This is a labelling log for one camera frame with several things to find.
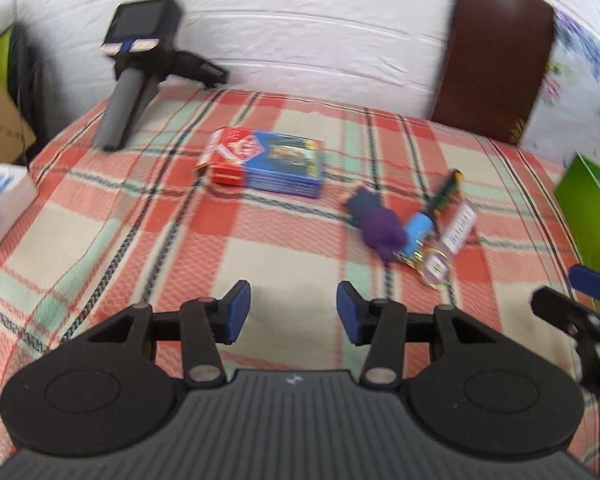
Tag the black and green tool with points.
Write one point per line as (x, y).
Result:
(445, 192)

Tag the white power strip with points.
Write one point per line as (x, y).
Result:
(5, 195)

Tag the gold keyring with pink tag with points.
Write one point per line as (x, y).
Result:
(437, 266)

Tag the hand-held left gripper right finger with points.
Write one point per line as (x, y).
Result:
(349, 312)

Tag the large green carton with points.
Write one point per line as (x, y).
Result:
(590, 220)

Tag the purple knitted charm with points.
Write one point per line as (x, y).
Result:
(384, 235)

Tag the red card box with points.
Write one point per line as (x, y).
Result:
(230, 152)

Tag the white key tag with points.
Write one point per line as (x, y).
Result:
(459, 225)

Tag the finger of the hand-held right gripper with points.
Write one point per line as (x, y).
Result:
(595, 282)
(555, 305)

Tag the plaid blanket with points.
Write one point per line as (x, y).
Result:
(180, 240)

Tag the blue card box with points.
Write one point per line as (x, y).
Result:
(287, 165)

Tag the navy knitted charm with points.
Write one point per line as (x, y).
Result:
(362, 205)

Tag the brown wooden board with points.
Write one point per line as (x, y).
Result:
(495, 55)

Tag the floral white bedding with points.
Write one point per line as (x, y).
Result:
(585, 100)

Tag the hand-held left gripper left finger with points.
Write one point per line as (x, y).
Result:
(236, 312)

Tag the cardboard box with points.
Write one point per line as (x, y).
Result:
(0, 125)

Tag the light blue cylinder charm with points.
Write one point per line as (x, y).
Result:
(419, 232)

